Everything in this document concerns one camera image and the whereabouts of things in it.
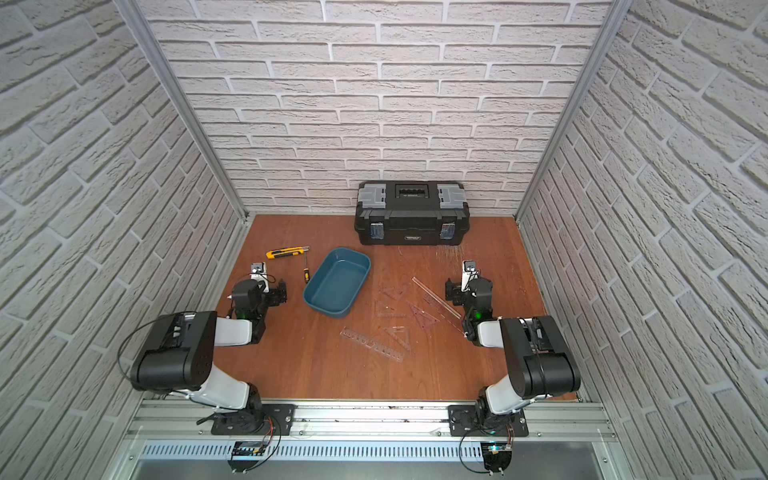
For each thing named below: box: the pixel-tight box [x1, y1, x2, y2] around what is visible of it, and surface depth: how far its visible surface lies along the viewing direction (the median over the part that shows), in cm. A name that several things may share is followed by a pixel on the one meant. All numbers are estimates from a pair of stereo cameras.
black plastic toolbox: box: [354, 181, 470, 246], surface depth 103 cm
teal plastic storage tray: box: [302, 247, 371, 319], surface depth 101 cm
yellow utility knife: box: [265, 246, 311, 260], surface depth 109 cm
